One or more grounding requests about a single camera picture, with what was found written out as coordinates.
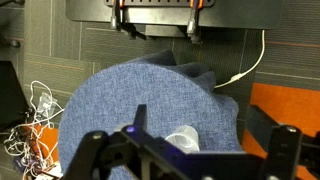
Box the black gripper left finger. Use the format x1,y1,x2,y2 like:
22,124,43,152
61,104,208,180

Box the black box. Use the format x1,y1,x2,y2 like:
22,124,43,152
0,59,33,132

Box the translucent white plastic cup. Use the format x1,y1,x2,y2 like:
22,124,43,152
164,124,201,154

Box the black slotted cable rail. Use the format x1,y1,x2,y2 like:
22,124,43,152
104,0,216,8

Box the white power cable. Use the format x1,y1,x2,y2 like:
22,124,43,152
214,29,266,90

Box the grey cable with orange plug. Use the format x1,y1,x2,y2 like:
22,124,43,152
185,0,205,44
110,0,126,32

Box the tangled thin white wires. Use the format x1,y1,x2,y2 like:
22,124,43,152
3,79,65,180

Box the clear plastic bag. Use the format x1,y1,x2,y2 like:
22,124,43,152
35,91,58,117

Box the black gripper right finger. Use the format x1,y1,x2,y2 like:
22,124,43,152
206,104,320,180

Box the blue denim cloth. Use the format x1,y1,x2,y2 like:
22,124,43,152
57,49,243,180

